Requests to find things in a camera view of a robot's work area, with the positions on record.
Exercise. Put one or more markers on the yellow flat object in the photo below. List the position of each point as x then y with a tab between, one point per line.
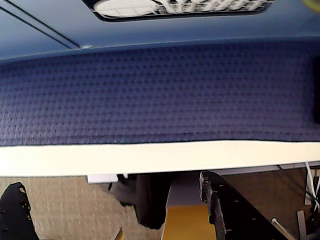
187	225

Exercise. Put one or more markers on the grey metal table rail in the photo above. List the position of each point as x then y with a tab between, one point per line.
297	166

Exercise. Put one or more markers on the black bulky object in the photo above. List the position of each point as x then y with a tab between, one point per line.
150	200

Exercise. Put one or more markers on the blue toy kitchen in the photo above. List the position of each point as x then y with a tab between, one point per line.
25	53

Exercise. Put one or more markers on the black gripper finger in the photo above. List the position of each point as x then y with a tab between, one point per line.
237	220
13	215

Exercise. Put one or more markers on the grey metal leg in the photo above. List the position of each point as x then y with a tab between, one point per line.
301	222

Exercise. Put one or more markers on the grey metal table bracket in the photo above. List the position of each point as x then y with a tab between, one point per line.
102	178

